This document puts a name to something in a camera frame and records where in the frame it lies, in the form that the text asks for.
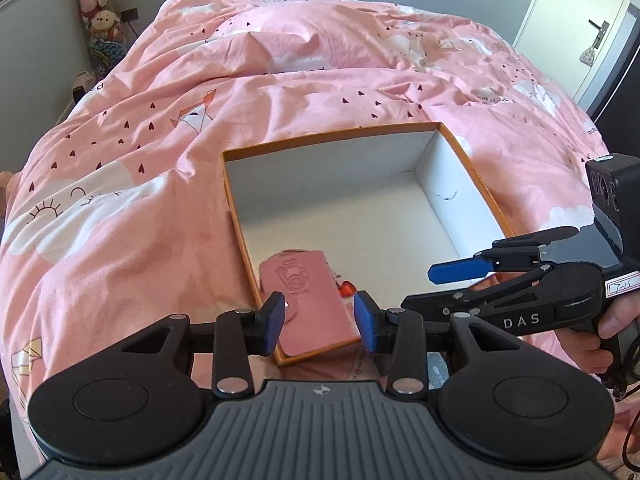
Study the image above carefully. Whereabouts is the blue scaly plush toy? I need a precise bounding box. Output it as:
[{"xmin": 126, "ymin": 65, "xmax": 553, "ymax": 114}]
[{"xmin": 90, "ymin": 40, "xmax": 126, "ymax": 79}]

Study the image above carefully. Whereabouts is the black cable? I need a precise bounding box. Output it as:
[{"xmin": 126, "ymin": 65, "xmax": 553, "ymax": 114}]
[{"xmin": 605, "ymin": 332, "xmax": 640, "ymax": 473}]

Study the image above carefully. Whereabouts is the pink embossed card pouch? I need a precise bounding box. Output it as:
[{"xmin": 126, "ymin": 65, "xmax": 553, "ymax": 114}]
[{"xmin": 259, "ymin": 250, "xmax": 362, "ymax": 358}]

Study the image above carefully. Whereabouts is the orange cardboard box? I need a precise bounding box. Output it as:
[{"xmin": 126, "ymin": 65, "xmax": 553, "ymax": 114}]
[{"xmin": 220, "ymin": 121, "xmax": 516, "ymax": 367}]

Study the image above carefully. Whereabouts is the white door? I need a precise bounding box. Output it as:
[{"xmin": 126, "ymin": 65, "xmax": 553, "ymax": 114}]
[{"xmin": 515, "ymin": 0, "xmax": 640, "ymax": 116}]

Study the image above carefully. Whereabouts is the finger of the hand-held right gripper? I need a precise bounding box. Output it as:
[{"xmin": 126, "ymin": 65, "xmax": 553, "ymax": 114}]
[
  {"xmin": 428, "ymin": 226, "xmax": 581, "ymax": 285},
  {"xmin": 400, "ymin": 262, "xmax": 551, "ymax": 323}
]

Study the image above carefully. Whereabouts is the person's right hand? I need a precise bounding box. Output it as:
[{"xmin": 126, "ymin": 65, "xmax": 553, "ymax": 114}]
[{"xmin": 559, "ymin": 301, "xmax": 640, "ymax": 377}]

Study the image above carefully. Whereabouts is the pink printed blanket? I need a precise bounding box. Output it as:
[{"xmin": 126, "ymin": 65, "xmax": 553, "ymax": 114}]
[{"xmin": 0, "ymin": 0, "xmax": 640, "ymax": 463}]

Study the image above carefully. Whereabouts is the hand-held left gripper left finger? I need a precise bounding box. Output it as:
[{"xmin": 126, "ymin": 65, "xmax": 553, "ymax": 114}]
[{"xmin": 120, "ymin": 291, "xmax": 287, "ymax": 398}]

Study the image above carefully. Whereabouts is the dark cabinet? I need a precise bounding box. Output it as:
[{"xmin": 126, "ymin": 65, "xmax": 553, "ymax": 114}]
[{"xmin": 592, "ymin": 20, "xmax": 640, "ymax": 157}]

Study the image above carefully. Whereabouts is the clear plastic packet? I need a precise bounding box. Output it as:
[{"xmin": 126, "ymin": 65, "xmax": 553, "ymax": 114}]
[{"xmin": 425, "ymin": 352, "xmax": 451, "ymax": 386}]

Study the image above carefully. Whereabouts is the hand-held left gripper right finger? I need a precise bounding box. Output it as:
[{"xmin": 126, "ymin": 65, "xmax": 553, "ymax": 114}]
[{"xmin": 352, "ymin": 291, "xmax": 526, "ymax": 395}]

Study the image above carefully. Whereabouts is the yellow bear plush toy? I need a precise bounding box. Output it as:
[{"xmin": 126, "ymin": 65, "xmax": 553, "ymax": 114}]
[{"xmin": 85, "ymin": 10, "xmax": 124, "ymax": 41}]

